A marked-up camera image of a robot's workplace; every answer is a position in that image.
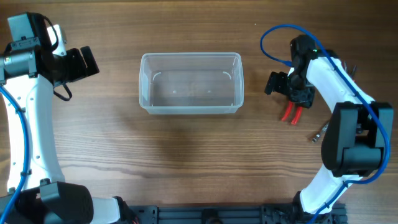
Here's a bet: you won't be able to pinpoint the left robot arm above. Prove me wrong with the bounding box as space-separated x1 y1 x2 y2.
1 12 140 223

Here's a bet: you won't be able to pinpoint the red handled cutters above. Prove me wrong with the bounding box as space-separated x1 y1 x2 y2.
280 100 303 126

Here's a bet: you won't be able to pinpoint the clear plastic storage container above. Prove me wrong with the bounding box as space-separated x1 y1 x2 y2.
139 52 244 114

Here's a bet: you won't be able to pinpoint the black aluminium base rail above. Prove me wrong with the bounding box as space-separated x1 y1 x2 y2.
129 203 348 224

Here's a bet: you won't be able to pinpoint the orange black needle-nose pliers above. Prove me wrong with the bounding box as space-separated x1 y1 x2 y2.
343 61 358 80

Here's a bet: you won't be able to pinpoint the small metal wrench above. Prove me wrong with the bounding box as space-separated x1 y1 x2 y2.
312 121 329 143

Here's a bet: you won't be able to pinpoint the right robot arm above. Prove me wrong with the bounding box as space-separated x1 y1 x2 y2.
265 35 394 222

